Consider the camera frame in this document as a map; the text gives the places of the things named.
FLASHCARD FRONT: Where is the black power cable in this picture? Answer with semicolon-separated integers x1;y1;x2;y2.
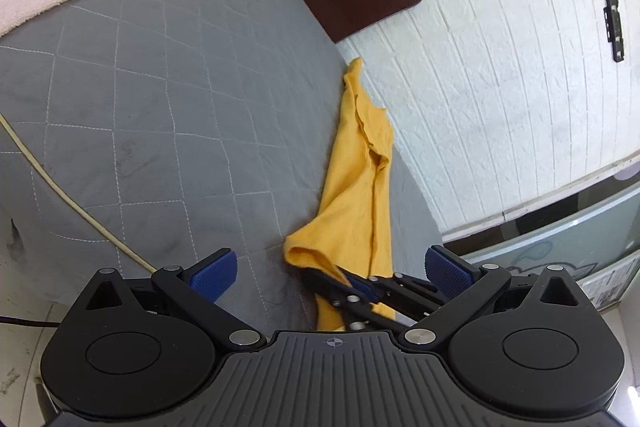
0;314;61;327

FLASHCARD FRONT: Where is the grey quilted bed cover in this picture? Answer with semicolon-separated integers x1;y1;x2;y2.
0;0;445;333

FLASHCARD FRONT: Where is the glass sliding door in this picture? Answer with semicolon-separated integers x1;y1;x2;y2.
446;158;639;310

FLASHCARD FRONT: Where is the beige cable on bed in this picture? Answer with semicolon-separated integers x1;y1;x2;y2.
0;111;160;275

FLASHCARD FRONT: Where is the yellow cloth garment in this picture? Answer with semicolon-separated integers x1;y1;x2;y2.
283;56;399;333

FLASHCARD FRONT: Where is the black wall bracket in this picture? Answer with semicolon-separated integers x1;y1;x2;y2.
603;0;625;63

